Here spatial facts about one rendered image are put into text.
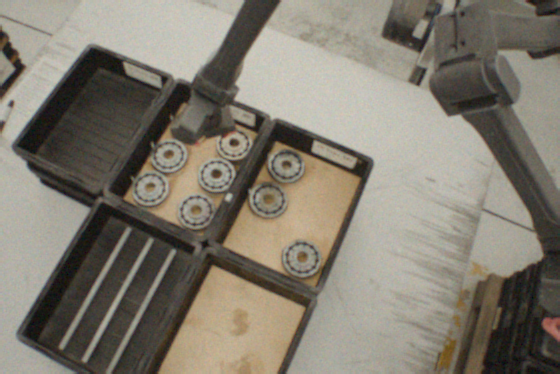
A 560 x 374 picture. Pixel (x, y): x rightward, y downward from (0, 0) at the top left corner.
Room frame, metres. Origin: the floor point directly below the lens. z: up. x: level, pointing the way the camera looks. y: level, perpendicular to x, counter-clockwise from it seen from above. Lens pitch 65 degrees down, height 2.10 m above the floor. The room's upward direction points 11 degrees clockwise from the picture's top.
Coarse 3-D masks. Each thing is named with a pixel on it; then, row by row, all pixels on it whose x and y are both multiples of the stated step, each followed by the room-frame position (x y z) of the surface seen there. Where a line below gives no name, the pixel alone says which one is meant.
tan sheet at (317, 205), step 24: (264, 168) 0.62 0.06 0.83; (288, 168) 0.64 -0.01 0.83; (312, 168) 0.65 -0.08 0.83; (336, 168) 0.66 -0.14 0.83; (288, 192) 0.56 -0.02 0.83; (312, 192) 0.58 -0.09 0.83; (336, 192) 0.59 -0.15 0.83; (240, 216) 0.47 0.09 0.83; (288, 216) 0.49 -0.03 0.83; (312, 216) 0.51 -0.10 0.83; (336, 216) 0.52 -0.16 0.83; (240, 240) 0.40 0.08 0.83; (264, 240) 0.42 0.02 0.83; (288, 240) 0.43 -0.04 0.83; (312, 240) 0.44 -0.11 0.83; (264, 264) 0.35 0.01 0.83
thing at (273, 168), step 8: (280, 152) 0.66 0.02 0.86; (288, 152) 0.67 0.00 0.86; (296, 152) 0.67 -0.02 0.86; (272, 160) 0.64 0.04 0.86; (296, 160) 0.65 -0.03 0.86; (272, 168) 0.61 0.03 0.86; (296, 168) 0.62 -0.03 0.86; (304, 168) 0.63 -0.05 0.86; (272, 176) 0.59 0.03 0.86; (280, 176) 0.59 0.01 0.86; (288, 176) 0.60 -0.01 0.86; (296, 176) 0.60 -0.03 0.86
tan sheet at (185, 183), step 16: (240, 128) 0.73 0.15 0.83; (208, 144) 0.66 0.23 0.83; (192, 160) 0.60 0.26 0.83; (176, 176) 0.55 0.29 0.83; (192, 176) 0.56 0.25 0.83; (128, 192) 0.47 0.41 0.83; (176, 192) 0.50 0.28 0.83; (192, 192) 0.51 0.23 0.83; (160, 208) 0.45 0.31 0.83; (176, 208) 0.46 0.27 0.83
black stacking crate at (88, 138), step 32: (96, 64) 0.86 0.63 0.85; (64, 96) 0.71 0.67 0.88; (96, 96) 0.76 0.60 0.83; (128, 96) 0.77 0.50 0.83; (32, 128) 0.57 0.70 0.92; (64, 128) 0.63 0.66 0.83; (96, 128) 0.65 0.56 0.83; (128, 128) 0.67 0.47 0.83; (64, 160) 0.53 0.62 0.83; (96, 160) 0.55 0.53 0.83
